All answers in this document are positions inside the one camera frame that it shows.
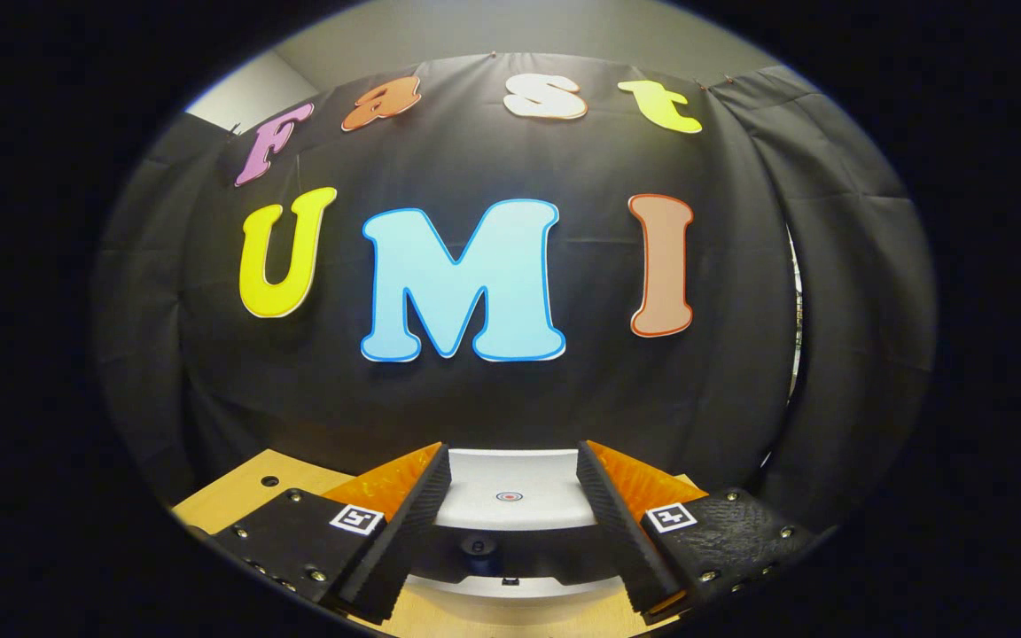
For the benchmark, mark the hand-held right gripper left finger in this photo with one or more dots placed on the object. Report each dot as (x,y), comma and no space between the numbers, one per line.
(404,532)

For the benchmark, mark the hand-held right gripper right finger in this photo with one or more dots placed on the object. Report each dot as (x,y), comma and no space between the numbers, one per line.
(626,532)

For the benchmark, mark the grey desktop garbage bin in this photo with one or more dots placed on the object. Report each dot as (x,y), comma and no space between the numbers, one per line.
(510,483)

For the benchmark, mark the wooden desktop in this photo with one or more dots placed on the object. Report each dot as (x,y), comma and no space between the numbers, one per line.
(236,496)

